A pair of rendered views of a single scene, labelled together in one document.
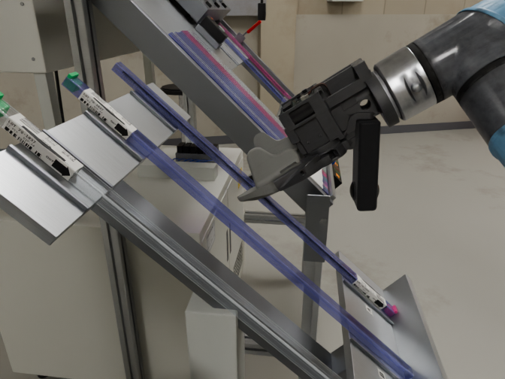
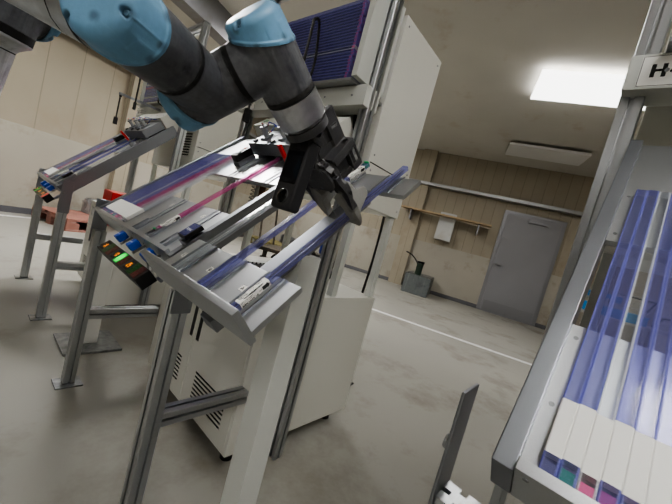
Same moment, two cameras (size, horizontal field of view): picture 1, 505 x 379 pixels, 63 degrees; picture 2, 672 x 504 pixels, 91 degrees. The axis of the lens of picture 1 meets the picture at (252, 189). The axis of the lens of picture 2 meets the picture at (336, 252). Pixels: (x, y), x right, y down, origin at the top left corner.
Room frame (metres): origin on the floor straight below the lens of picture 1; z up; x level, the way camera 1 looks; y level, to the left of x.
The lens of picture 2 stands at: (0.85, -0.54, 0.89)
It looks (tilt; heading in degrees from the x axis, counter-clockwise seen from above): 4 degrees down; 122
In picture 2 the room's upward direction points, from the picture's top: 15 degrees clockwise
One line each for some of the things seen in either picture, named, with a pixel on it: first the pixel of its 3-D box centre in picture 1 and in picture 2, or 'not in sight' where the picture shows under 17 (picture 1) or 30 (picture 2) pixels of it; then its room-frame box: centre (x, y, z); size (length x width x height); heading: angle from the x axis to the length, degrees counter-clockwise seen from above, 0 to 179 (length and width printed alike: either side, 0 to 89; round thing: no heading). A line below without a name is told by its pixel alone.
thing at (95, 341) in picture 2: not in sight; (103, 269); (-0.93, 0.23, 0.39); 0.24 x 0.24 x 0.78; 82
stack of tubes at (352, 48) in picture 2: not in sight; (317, 58); (-0.11, 0.47, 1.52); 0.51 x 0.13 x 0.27; 172
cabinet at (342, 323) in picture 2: not in sight; (259, 335); (-0.15, 0.60, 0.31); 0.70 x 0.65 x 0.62; 172
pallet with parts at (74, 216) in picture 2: not in sight; (100, 215); (-4.43, 1.57, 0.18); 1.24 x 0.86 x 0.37; 102
